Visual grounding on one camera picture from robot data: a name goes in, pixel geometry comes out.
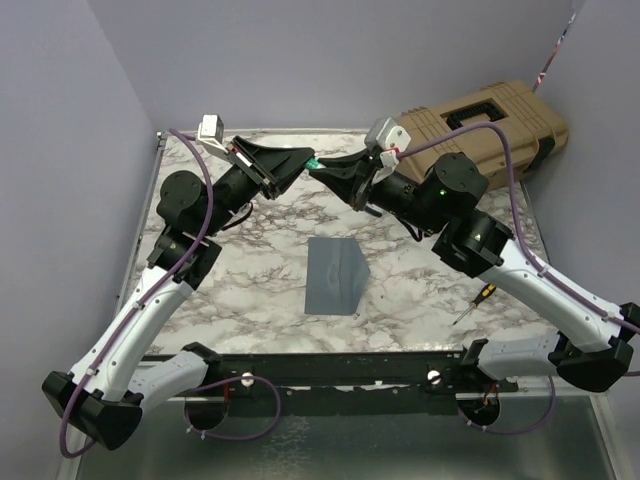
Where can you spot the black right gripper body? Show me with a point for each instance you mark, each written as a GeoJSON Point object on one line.
{"type": "Point", "coordinates": [397, 194]}

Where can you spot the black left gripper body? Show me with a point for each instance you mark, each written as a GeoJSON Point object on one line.
{"type": "Point", "coordinates": [235, 191]}

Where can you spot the green white glue stick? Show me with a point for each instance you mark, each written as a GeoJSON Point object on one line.
{"type": "Point", "coordinates": [313, 164]}

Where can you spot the grey envelope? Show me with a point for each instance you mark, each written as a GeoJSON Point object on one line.
{"type": "Point", "coordinates": [337, 275]}

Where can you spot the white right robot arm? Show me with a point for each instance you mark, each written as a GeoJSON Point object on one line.
{"type": "Point", "coordinates": [591, 348]}

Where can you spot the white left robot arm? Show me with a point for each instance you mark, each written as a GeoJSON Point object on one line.
{"type": "Point", "coordinates": [99, 395]}

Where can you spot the yellow black screwdriver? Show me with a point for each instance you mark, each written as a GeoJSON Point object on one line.
{"type": "Point", "coordinates": [487, 291]}

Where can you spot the tan plastic toolbox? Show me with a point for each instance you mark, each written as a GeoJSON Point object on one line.
{"type": "Point", "coordinates": [533, 130]}

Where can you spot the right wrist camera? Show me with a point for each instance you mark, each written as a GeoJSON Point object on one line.
{"type": "Point", "coordinates": [391, 138]}

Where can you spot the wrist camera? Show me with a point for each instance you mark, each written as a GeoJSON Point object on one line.
{"type": "Point", "coordinates": [210, 132]}
{"type": "Point", "coordinates": [391, 138]}

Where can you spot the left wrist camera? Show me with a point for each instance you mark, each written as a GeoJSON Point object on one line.
{"type": "Point", "coordinates": [210, 132]}

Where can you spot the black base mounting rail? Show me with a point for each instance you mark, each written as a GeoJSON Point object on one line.
{"type": "Point", "coordinates": [345, 384]}

